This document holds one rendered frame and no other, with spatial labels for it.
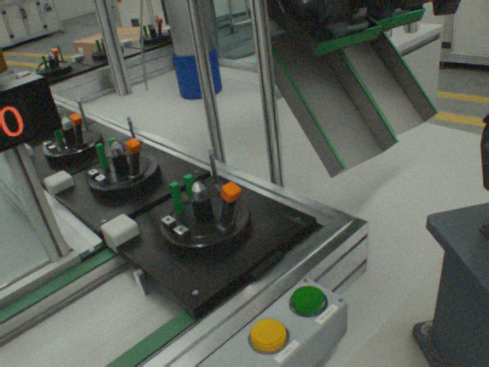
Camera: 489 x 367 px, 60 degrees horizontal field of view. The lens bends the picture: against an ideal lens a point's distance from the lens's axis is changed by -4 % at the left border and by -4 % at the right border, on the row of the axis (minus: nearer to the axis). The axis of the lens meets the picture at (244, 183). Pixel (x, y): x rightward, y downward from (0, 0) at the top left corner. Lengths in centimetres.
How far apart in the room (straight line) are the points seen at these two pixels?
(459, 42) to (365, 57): 363
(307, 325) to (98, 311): 31
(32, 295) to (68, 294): 5
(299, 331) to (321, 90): 44
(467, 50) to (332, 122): 381
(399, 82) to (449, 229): 49
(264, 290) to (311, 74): 41
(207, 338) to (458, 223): 31
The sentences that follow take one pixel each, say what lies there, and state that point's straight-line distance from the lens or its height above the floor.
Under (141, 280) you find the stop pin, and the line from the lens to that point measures 64.
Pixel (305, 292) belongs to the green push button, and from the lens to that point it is 55.
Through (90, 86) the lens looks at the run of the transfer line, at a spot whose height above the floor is 91.
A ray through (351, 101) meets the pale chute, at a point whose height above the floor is 107.
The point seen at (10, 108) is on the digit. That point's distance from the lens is 60.
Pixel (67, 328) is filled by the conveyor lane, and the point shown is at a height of 92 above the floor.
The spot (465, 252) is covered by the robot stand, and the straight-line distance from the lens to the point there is 49.
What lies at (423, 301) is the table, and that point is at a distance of 71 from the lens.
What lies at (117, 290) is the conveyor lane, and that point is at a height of 92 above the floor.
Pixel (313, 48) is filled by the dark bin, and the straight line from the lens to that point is 67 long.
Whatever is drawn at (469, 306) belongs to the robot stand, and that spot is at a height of 100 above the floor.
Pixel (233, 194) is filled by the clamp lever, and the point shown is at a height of 107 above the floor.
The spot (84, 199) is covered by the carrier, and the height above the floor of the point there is 97.
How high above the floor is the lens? 136
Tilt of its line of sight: 30 degrees down
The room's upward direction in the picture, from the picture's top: 8 degrees counter-clockwise
